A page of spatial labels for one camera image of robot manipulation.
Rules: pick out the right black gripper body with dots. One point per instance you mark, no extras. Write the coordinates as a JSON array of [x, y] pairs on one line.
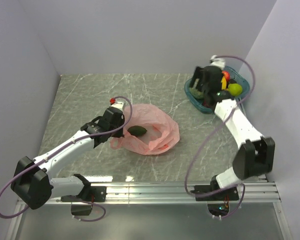
[[206, 90]]

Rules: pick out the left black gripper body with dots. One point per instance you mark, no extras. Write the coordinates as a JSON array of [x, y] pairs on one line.
[[120, 125]]

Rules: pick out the yellow banana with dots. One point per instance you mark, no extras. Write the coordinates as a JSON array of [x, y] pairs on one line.
[[224, 84]]

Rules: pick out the dark green avocado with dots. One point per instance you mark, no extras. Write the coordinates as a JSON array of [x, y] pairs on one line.
[[137, 130]]

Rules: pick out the pink plastic bag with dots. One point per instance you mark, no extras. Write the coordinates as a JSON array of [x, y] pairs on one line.
[[162, 131]]

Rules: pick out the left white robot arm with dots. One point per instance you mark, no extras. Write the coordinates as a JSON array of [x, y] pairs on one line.
[[37, 181]]

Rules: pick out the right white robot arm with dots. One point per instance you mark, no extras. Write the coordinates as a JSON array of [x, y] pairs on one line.
[[255, 155]]

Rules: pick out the red apple in tray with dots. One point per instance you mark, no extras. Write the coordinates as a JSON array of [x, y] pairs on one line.
[[226, 75]]

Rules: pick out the dark purple mangosteen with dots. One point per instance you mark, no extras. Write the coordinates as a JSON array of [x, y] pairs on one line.
[[232, 81]]

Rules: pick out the green netted melon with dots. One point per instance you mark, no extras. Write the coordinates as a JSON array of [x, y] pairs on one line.
[[197, 93]]

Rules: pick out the teal plastic tray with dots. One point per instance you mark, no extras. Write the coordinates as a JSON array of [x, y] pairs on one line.
[[198, 103]]

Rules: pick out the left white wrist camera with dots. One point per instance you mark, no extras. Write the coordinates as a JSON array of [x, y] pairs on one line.
[[117, 104]]

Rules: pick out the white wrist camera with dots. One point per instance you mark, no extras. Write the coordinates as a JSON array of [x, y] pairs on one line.
[[217, 62], [117, 104]]

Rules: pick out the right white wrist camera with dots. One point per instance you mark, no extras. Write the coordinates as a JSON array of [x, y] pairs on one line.
[[217, 62]]

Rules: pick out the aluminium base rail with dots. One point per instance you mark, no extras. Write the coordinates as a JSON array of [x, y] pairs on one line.
[[160, 211]]

